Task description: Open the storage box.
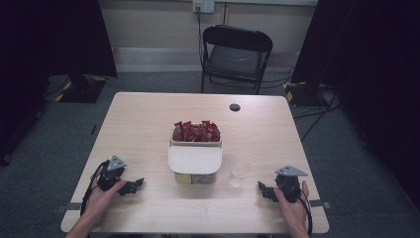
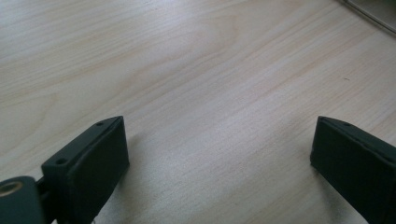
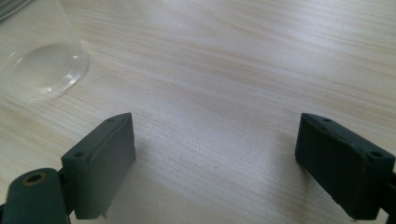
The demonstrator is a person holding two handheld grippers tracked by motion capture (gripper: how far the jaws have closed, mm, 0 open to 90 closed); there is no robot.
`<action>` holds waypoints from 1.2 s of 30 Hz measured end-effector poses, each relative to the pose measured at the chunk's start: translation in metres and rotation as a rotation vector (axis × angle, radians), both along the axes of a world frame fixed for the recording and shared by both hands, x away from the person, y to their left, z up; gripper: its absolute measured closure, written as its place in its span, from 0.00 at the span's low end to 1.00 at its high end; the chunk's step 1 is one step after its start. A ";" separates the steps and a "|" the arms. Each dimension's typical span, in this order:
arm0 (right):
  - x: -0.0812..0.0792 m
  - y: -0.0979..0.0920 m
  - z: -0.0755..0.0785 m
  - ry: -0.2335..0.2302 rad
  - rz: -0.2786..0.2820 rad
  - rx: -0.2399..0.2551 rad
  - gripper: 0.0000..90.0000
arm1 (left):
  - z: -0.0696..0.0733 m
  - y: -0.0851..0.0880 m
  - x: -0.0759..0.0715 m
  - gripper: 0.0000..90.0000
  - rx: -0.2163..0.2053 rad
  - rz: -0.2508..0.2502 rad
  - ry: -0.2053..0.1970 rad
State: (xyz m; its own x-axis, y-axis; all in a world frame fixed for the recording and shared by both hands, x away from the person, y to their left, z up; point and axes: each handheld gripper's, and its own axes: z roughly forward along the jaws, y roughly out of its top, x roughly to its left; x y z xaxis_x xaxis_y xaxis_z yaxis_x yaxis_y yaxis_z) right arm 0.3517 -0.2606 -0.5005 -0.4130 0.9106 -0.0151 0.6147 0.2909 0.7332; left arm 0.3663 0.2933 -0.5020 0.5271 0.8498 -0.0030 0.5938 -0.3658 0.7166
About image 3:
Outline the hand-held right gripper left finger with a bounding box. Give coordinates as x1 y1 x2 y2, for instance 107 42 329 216
61 112 137 220

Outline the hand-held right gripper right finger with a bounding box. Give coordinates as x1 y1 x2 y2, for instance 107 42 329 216
294 112 396 221

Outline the clear plastic cup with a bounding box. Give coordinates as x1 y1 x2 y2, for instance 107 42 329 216
0 0 91 105

